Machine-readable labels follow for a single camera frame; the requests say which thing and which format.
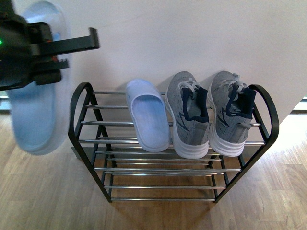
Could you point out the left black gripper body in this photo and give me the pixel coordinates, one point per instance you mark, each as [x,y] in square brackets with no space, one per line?
[30,44]

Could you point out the black metal shoe rack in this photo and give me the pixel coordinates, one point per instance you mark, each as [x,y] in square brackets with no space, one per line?
[103,138]

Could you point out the grey sneaker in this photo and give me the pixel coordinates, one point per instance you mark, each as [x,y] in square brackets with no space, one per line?
[232,102]
[186,101]

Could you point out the light blue slipper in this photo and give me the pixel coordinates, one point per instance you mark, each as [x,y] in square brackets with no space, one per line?
[40,114]
[147,110]

